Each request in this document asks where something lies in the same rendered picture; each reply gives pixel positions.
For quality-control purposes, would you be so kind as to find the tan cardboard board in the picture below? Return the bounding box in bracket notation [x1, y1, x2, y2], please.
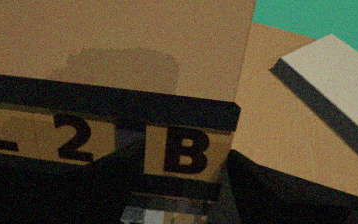
[0, 0, 257, 224]

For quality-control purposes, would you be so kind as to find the tan letter tile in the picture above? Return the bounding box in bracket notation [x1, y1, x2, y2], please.
[143, 121, 235, 183]
[31, 106, 117, 165]
[0, 102, 41, 159]

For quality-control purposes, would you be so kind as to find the beige flat rectangular slab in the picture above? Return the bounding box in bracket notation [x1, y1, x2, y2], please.
[271, 34, 358, 151]

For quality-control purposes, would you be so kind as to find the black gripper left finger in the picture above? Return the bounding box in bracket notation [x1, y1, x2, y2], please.
[0, 139, 145, 224]

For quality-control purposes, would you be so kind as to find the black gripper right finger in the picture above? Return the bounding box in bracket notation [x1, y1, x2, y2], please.
[227, 149, 358, 224]

